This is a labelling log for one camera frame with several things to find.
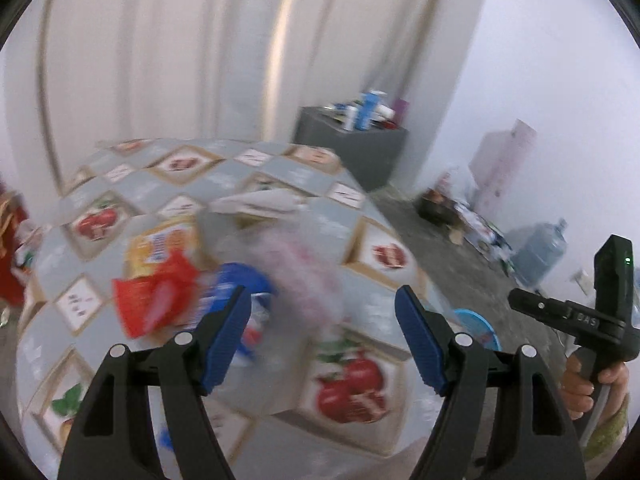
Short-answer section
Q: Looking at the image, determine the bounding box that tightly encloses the blue mesh wastebasket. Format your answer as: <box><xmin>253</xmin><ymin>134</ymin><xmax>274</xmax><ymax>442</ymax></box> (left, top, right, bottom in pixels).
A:
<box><xmin>451</xmin><ymin>309</ymin><xmax>502</xmax><ymax>352</ymax></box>

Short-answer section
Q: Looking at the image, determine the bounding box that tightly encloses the person's right hand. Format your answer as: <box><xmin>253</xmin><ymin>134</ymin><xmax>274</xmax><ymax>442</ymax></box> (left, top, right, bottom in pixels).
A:
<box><xmin>560</xmin><ymin>354</ymin><xmax>631</xmax><ymax>419</ymax></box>

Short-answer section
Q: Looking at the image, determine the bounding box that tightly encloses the dark brown box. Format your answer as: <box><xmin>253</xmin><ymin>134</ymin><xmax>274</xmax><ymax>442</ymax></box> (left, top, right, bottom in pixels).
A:
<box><xmin>416</xmin><ymin>187</ymin><xmax>459</xmax><ymax>227</ymax></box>

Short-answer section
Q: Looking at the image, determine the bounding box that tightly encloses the red snack packet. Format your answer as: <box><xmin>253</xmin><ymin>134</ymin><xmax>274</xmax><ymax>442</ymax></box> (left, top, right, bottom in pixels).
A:
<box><xmin>112</xmin><ymin>250</ymin><xmax>202</xmax><ymax>340</ymax></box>

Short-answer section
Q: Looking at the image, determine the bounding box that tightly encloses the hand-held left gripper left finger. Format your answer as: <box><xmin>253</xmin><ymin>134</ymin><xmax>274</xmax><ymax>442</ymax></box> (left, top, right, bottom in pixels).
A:
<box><xmin>57</xmin><ymin>285</ymin><xmax>253</xmax><ymax>480</ymax></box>

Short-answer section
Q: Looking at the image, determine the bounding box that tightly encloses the person's right forearm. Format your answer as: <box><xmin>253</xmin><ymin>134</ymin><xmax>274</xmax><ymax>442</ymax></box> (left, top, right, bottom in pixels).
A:
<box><xmin>582</xmin><ymin>390</ymin><xmax>632</xmax><ymax>463</ymax></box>

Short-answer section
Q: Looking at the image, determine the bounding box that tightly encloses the white tissue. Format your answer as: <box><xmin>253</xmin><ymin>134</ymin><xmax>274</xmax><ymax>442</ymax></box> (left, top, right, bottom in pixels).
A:
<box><xmin>209</xmin><ymin>187</ymin><xmax>307</xmax><ymax>222</ymax></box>

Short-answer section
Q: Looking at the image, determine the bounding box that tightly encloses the pink rolled board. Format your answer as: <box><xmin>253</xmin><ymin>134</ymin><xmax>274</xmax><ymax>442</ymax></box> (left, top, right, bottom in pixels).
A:
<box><xmin>474</xmin><ymin>118</ymin><xmax>539</xmax><ymax>222</ymax></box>

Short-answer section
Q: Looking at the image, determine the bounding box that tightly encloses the beige curtain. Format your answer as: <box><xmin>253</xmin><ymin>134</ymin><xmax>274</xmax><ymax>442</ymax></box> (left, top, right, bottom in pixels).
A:
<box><xmin>5</xmin><ymin>0</ymin><xmax>493</xmax><ymax>211</ymax></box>

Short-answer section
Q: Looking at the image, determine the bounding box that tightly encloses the blue lotion bottle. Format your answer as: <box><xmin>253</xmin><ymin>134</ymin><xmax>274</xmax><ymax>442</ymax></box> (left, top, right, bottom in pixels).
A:
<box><xmin>355</xmin><ymin>90</ymin><xmax>387</xmax><ymax>131</ymax></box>

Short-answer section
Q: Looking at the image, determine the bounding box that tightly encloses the yellow snack packet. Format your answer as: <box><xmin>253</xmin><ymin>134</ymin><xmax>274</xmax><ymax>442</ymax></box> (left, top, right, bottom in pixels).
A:
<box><xmin>123</xmin><ymin>219</ymin><xmax>202</xmax><ymax>282</ymax></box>

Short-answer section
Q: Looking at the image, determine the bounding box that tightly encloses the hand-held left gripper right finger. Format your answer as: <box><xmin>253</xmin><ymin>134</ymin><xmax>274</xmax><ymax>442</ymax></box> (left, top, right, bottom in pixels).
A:
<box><xmin>394</xmin><ymin>285</ymin><xmax>588</xmax><ymax>480</ymax></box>

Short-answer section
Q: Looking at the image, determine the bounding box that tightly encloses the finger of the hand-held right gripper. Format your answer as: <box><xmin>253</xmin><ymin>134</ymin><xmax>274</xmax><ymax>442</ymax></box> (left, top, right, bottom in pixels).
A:
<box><xmin>507</xmin><ymin>287</ymin><xmax>572</xmax><ymax>329</ymax></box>

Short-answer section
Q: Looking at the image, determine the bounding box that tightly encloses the pink print clear plastic bag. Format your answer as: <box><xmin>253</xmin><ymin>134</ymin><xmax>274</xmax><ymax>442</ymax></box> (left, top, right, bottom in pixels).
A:
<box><xmin>200</xmin><ymin>217</ymin><xmax>347</xmax><ymax>361</ymax></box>

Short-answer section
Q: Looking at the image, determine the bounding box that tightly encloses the large water jug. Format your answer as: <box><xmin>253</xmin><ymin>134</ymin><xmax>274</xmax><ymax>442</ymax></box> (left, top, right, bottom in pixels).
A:
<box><xmin>511</xmin><ymin>218</ymin><xmax>569</xmax><ymax>287</ymax></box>

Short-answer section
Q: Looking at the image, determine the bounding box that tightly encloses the grey cabinet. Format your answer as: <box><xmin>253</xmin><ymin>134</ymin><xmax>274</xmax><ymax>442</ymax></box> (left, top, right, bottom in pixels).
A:
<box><xmin>294</xmin><ymin>106</ymin><xmax>409</xmax><ymax>192</ymax></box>

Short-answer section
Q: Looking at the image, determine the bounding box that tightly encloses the pile of floor litter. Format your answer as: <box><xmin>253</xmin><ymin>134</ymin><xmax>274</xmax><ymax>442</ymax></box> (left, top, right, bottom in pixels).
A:
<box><xmin>457</xmin><ymin>200</ymin><xmax>517</xmax><ymax>267</ymax></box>

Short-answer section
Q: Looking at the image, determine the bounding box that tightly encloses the blue white packet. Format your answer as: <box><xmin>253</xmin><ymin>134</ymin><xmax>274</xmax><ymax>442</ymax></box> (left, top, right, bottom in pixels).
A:
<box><xmin>200</xmin><ymin>261</ymin><xmax>277</xmax><ymax>362</ymax></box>

